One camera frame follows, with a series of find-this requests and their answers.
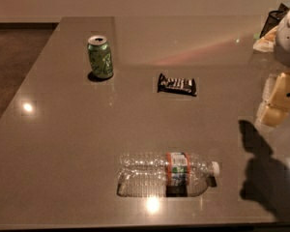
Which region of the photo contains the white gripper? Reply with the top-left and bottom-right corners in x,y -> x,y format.
255,10 -> 290,128

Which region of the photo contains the black chocolate rxbar wrapper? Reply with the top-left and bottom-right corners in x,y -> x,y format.
158,73 -> 197,97

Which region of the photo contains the black mesh cup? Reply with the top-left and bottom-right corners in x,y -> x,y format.
260,3 -> 290,38

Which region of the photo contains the clear plastic water bottle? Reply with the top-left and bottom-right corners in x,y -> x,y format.
117,152 -> 220,197

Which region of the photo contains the green soda can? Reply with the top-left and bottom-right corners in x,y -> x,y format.
87,35 -> 113,79

